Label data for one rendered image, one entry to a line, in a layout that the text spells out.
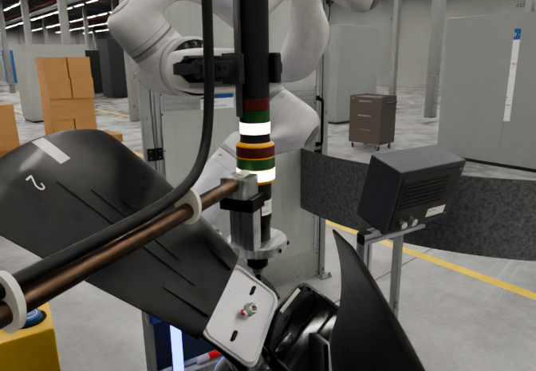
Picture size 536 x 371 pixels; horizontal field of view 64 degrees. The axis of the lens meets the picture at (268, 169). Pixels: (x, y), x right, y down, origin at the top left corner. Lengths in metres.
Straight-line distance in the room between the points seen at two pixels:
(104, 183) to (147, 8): 0.29
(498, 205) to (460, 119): 4.72
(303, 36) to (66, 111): 7.71
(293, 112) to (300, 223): 1.85
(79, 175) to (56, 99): 8.07
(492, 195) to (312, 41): 1.49
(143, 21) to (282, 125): 0.56
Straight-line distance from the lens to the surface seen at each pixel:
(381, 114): 7.24
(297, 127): 1.10
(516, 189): 2.30
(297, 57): 1.03
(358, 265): 0.16
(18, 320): 0.26
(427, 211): 1.27
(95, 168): 0.46
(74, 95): 8.57
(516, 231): 2.37
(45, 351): 0.86
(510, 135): 6.72
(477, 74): 6.84
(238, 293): 0.46
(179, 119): 2.35
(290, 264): 2.98
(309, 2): 1.02
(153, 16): 0.65
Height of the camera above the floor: 1.50
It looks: 14 degrees down
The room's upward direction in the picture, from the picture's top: 1 degrees counter-clockwise
